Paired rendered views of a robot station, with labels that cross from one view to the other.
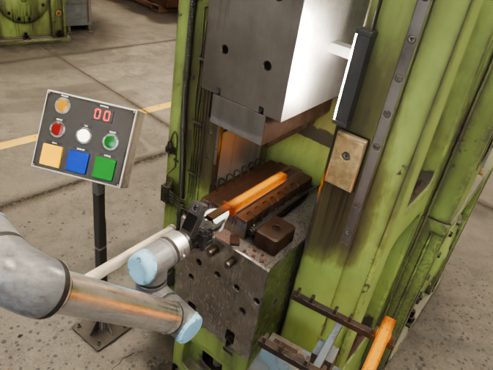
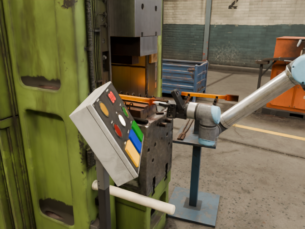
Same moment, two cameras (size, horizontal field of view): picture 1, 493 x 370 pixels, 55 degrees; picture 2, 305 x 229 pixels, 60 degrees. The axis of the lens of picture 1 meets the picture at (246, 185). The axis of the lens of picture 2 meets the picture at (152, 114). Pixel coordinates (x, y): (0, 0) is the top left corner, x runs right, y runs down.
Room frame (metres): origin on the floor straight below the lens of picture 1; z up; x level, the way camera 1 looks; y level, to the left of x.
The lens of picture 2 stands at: (1.43, 1.51, 1.42)
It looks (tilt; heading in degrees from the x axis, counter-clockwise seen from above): 19 degrees down; 264
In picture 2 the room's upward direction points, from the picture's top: 1 degrees clockwise
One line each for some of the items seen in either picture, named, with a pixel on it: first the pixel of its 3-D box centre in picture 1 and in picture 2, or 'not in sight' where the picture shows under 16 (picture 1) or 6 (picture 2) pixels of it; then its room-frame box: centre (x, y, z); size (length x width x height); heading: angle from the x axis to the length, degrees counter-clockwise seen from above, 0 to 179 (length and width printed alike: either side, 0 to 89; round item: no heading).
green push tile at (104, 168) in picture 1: (104, 168); (136, 131); (1.39, 0.50, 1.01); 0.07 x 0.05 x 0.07; 82
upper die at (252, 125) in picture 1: (276, 103); (116, 43); (1.47, -0.05, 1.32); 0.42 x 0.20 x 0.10; 147
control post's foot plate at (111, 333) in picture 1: (101, 321); not in sight; (1.53, 0.58, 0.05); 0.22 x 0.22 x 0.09; 57
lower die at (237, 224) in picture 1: (259, 193); (118, 105); (1.47, -0.05, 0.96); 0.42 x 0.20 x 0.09; 147
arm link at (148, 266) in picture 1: (152, 261); (208, 113); (0.99, 0.22, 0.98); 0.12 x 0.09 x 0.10; 147
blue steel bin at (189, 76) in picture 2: not in sight; (174, 77); (0.34, -4.01, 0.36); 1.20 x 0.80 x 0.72; 147
